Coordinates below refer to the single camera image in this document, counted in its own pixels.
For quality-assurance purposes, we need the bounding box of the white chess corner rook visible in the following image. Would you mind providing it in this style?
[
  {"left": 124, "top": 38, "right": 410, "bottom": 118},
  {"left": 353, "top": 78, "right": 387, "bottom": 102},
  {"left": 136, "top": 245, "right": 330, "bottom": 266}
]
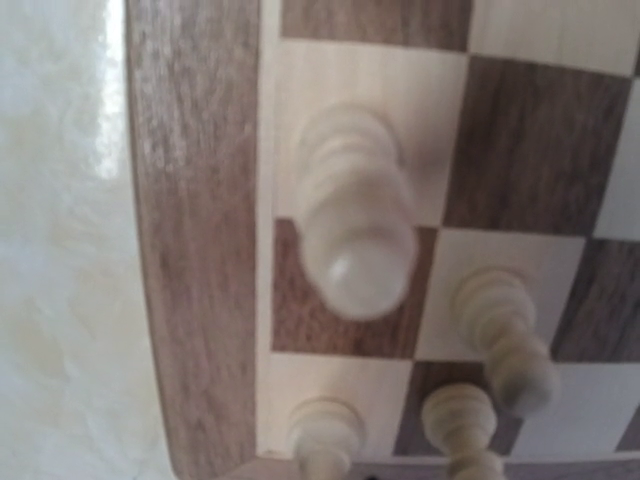
[{"left": 287, "top": 398, "right": 367, "bottom": 480}]

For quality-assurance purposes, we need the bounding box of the white chess knight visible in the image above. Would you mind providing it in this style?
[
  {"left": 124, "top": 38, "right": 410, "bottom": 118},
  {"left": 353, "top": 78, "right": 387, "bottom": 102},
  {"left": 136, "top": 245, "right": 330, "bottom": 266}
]
[{"left": 421, "top": 383, "right": 506, "bottom": 480}]

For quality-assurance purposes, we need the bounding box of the wooden chess board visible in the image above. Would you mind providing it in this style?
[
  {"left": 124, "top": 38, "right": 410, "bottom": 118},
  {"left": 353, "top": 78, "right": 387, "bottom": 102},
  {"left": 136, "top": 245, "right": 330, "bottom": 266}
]
[{"left": 126, "top": 1, "right": 639, "bottom": 479}]

